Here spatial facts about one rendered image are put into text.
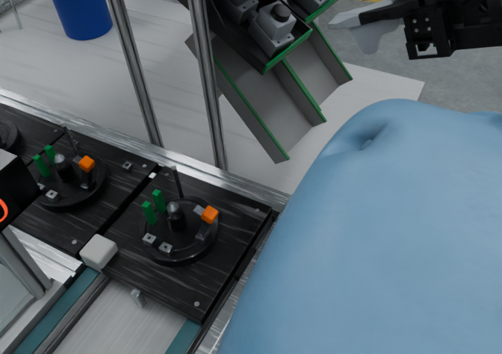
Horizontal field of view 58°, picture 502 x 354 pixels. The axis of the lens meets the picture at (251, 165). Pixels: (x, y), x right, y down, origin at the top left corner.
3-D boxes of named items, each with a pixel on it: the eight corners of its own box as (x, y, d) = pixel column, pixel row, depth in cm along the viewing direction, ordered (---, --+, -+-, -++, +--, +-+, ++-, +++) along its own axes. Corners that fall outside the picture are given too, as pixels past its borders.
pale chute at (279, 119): (313, 126, 94) (327, 120, 90) (275, 164, 87) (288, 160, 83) (230, 10, 88) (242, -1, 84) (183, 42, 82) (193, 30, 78)
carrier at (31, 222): (160, 169, 93) (146, 123, 84) (78, 261, 79) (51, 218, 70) (72, 135, 102) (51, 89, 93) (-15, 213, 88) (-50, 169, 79)
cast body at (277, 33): (289, 50, 77) (305, 20, 71) (270, 59, 75) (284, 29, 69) (258, 15, 78) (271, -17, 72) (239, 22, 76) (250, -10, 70)
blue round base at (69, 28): (122, 22, 153) (110, -23, 142) (91, 45, 144) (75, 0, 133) (87, 13, 159) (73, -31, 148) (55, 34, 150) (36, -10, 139)
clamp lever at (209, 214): (211, 231, 76) (219, 210, 70) (204, 240, 75) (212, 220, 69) (193, 219, 76) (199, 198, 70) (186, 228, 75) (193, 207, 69)
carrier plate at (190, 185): (272, 213, 84) (272, 205, 82) (202, 326, 70) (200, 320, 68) (166, 172, 92) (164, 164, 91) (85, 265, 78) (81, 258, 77)
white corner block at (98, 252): (122, 255, 79) (116, 241, 76) (104, 275, 77) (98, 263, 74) (101, 244, 81) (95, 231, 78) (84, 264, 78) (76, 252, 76)
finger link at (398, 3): (358, 30, 56) (435, 8, 52) (355, 18, 55) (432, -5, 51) (364, 16, 59) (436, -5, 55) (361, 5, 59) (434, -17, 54)
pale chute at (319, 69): (339, 85, 102) (353, 78, 99) (306, 117, 96) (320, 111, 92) (266, -23, 97) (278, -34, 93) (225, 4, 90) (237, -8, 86)
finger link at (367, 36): (334, 66, 61) (405, 49, 57) (320, 25, 58) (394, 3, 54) (338, 57, 64) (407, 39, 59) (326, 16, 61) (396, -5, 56)
